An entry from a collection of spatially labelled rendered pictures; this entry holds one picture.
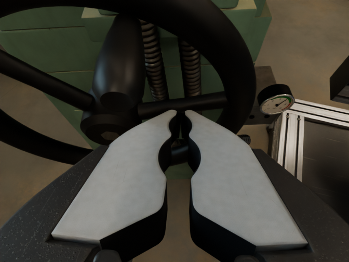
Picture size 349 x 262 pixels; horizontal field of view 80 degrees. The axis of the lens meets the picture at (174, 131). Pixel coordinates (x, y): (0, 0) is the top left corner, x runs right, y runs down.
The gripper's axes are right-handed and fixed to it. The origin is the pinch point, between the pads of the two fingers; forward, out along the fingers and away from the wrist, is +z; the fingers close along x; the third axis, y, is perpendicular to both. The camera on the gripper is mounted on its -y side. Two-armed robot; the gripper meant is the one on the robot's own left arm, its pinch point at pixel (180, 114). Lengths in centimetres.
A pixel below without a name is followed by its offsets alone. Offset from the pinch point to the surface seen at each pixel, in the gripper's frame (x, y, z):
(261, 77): 18.6, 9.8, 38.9
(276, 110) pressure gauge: 19.0, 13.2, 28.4
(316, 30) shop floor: 96, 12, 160
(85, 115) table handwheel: -9.0, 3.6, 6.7
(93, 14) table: -9.2, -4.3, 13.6
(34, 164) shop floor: -75, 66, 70
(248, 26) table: 7.1, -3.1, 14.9
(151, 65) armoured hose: -3.5, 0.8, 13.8
